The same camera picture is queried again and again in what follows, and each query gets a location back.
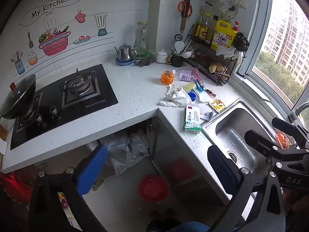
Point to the red sauce packet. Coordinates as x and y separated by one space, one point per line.
211 93

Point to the dark green mug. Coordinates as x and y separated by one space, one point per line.
176 61

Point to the green trees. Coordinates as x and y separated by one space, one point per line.
277 70

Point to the crumpled white plastic bag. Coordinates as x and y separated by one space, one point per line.
177 99

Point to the white lidded jar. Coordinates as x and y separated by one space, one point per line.
161 56

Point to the black wok with glass lid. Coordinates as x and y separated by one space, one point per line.
18 96

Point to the white window frame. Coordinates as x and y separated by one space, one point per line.
259 29

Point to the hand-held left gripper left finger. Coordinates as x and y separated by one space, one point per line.
93 171

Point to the yellow sponge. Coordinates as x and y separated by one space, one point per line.
189 87

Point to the blue white wrapper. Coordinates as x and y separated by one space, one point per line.
200 85

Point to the ginger root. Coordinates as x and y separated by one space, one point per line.
217 68

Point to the steel faucet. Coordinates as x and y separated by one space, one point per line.
297 111

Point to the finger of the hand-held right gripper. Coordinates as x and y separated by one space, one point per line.
260 143
283 125

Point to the red packets in rack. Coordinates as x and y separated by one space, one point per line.
201 59

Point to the glass carafe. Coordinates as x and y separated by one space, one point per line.
141 38

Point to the metal cabinet door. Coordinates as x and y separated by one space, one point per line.
169 149

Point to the red plastic basin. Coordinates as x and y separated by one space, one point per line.
154 188

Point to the black plastic bag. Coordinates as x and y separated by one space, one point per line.
241 42

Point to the clear bottle white cap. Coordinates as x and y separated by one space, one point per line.
185 75

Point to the orange glass jar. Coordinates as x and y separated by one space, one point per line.
167 77

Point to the yellow yeast packet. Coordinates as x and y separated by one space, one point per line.
217 105

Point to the stainless steel sink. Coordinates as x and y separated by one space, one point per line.
231 125

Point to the orange cloth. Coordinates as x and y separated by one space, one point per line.
282 141

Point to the apartment buildings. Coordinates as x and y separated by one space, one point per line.
287 36

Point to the red plastic bag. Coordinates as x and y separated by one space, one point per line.
14 188

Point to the white rice paddle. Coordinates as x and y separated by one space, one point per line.
179 46

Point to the red pump bottle top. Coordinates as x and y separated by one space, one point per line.
236 26

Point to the black glass gas stove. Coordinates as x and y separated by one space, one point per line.
79 94

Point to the steel kettle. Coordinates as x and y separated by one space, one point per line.
125 52

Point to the small white paper box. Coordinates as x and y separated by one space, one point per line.
206 114

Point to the green coaster dish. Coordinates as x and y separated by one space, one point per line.
147 55

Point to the blue tray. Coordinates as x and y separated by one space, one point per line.
123 62

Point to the hanging clear plastic bag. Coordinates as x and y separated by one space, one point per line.
225 2

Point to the kitchen wall sticker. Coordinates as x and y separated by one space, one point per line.
55 41

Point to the purple scrubber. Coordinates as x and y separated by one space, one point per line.
144 61

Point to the white green carton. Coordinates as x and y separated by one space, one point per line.
192 119

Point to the white ceramic spoon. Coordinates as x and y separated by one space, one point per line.
187 54

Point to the white plastic spoon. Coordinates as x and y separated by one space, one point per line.
171 87

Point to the yellow detergent bottle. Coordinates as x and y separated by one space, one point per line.
223 37

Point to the white packet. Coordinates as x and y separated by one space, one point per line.
202 96

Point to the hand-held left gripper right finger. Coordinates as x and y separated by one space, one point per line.
222 171

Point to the clear plastic bag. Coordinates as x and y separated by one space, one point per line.
123 152
225 2

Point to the wall socket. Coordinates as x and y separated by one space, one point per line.
242 2

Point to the pink plastic bag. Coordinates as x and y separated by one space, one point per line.
198 75

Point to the clear vinegar bottle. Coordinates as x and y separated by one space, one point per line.
205 30

